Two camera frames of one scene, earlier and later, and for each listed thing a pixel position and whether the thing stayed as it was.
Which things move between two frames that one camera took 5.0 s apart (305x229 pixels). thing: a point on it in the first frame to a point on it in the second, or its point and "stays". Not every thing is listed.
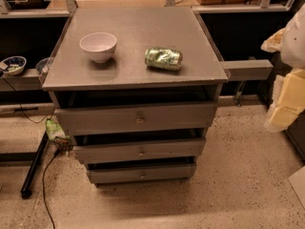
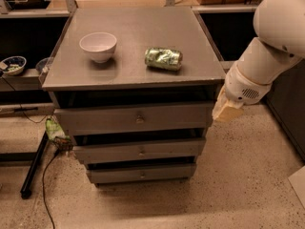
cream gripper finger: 288,99 to 225,109
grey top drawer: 140,116 stays
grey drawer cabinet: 136,89 stays
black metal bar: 26,192 stays
